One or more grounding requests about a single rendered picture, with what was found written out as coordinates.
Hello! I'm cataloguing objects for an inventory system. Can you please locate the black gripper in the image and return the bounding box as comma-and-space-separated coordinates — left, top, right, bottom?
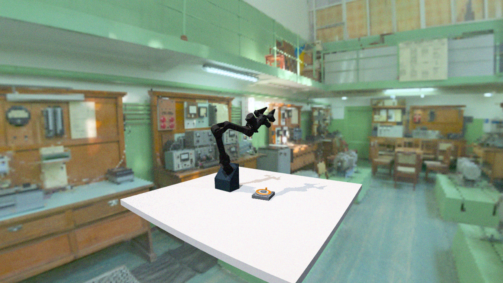
254, 107, 275, 125

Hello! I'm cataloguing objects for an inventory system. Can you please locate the orange and white round plate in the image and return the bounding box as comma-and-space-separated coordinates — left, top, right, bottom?
256, 187, 271, 195

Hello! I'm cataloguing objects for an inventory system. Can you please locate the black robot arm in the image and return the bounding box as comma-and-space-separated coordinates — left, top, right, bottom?
211, 113, 261, 174

